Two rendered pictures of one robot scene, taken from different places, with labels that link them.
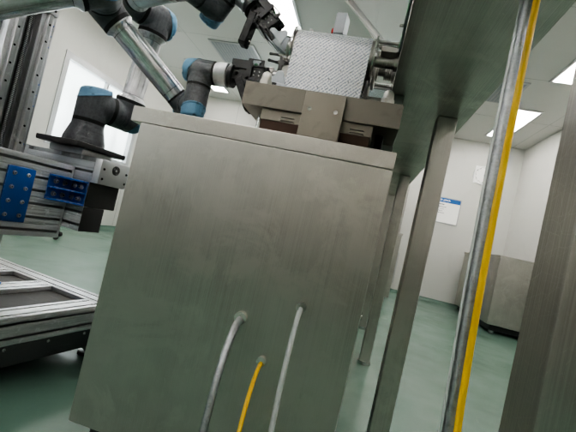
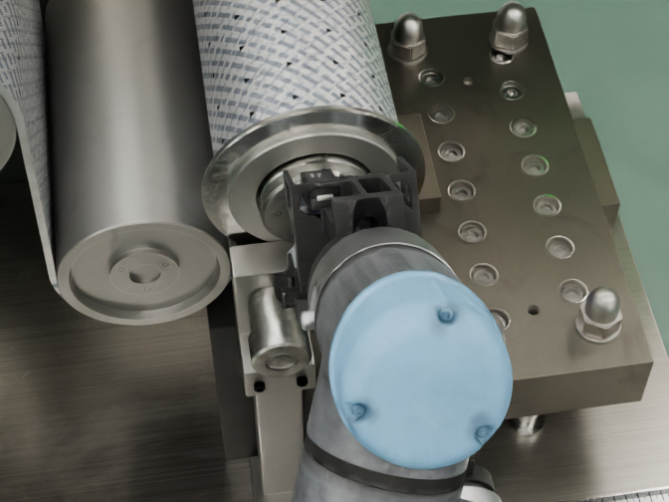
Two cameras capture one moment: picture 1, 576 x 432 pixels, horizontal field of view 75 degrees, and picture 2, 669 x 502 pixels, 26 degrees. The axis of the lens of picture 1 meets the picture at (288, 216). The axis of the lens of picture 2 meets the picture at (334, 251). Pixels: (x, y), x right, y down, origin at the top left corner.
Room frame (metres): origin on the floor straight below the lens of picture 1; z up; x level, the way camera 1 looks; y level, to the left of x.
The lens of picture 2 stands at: (1.39, 0.67, 1.99)
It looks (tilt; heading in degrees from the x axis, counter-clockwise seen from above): 53 degrees down; 250
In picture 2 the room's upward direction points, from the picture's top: straight up
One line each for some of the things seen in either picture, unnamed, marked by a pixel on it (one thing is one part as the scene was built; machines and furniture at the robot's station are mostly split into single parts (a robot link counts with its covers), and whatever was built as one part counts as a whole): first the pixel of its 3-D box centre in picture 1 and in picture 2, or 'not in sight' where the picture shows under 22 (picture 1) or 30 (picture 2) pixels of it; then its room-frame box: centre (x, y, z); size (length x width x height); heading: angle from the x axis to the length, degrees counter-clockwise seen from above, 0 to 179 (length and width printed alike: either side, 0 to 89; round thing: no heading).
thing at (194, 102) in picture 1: (194, 103); not in sight; (1.21, 0.38, 1.01); 0.11 x 0.08 x 0.11; 29
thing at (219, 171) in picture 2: (295, 51); (314, 184); (1.20, 0.10, 1.25); 0.15 x 0.01 x 0.15; 169
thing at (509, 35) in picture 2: (387, 99); (511, 22); (0.92, -0.18, 1.05); 0.04 x 0.04 x 0.04
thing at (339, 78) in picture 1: (321, 89); not in sight; (1.12, -0.01, 1.11); 0.23 x 0.01 x 0.18; 79
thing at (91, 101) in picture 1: (95, 104); not in sight; (1.46, 0.84, 0.98); 0.13 x 0.12 x 0.14; 142
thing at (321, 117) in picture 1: (321, 117); (588, 199); (0.90, -0.03, 0.96); 0.10 x 0.03 x 0.11; 79
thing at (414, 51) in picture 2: not in sight; (408, 33); (1.01, -0.20, 1.05); 0.04 x 0.04 x 0.04
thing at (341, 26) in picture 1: (339, 27); not in sight; (1.74, -0.04, 1.66); 0.07 x 0.07 x 0.10; 70
